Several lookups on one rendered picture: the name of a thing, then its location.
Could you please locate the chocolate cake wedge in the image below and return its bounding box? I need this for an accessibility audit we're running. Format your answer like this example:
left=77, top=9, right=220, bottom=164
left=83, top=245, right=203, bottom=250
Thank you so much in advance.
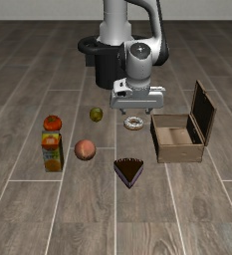
left=113, top=157, right=144, bottom=189

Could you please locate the red tomato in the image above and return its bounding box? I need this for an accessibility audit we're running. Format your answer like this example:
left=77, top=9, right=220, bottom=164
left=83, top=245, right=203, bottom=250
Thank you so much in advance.
left=43, top=115, right=63, bottom=132

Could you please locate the green kiwi fruit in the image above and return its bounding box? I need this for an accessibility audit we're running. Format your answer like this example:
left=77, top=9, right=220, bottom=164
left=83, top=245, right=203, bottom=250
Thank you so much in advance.
left=89, top=107, right=104, bottom=124

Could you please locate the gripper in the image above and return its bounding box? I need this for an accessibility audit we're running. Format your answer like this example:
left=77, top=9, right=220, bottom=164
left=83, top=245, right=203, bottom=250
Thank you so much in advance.
left=109, top=78, right=166, bottom=116

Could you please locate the orange juice carton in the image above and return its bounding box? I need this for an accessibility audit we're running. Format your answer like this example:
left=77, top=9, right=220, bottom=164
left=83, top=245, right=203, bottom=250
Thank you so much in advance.
left=41, top=129, right=65, bottom=173

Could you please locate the pink peach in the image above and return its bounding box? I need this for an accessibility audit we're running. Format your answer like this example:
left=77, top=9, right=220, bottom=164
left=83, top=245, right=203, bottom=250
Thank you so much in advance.
left=74, top=138, right=97, bottom=161

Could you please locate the white frosted donut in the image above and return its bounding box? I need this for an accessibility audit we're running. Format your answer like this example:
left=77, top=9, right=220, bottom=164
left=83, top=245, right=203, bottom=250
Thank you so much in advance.
left=123, top=116, right=144, bottom=131

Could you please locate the wooden box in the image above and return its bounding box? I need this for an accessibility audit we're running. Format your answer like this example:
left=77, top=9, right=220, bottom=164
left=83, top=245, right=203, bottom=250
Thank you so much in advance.
left=149, top=114, right=206, bottom=164

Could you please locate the wooden box lid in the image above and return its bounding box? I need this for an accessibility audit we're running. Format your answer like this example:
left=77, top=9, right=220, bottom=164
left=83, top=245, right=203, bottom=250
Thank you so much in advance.
left=189, top=79, right=218, bottom=146

